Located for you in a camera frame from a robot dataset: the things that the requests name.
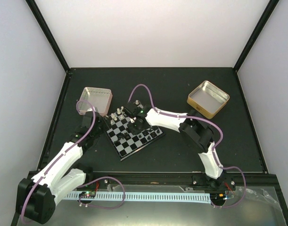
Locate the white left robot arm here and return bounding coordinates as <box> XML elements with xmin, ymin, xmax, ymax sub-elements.
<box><xmin>16</xmin><ymin>112</ymin><xmax>105</xmax><ymax>224</ymax></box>

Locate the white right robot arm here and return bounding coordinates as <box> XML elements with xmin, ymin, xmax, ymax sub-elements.
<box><xmin>123</xmin><ymin>102</ymin><xmax>224</xmax><ymax>190</ymax></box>

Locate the black and white chessboard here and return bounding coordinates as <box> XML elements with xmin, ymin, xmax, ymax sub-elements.
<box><xmin>104</xmin><ymin>106</ymin><xmax>165</xmax><ymax>161</ymax></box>

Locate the pink metal tin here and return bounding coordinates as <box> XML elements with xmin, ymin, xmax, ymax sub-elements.
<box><xmin>77</xmin><ymin>87</ymin><xmax>113</xmax><ymax>116</ymax></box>

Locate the gold metal tin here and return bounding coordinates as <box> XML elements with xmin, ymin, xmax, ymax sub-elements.
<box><xmin>187</xmin><ymin>81</ymin><xmax>230</xmax><ymax>119</ymax></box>

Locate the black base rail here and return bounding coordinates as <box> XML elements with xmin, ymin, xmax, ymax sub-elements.
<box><xmin>28</xmin><ymin>170</ymin><xmax>279</xmax><ymax>191</ymax></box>

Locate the white slotted cable duct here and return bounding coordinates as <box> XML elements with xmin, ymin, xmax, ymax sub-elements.
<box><xmin>64</xmin><ymin>191</ymin><xmax>211</xmax><ymax>204</ymax></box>

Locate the black frame post left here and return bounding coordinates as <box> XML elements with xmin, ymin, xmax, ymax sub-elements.
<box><xmin>25</xmin><ymin>0</ymin><xmax>70</xmax><ymax>72</ymax></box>

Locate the black frame post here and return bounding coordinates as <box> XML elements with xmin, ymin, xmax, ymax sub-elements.
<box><xmin>25</xmin><ymin>0</ymin><xmax>70</xmax><ymax>72</ymax></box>
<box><xmin>233</xmin><ymin>0</ymin><xmax>279</xmax><ymax>73</ymax></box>

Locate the black frame post right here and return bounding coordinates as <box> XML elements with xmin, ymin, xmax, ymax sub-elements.
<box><xmin>233</xmin><ymin>0</ymin><xmax>279</xmax><ymax>73</ymax></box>

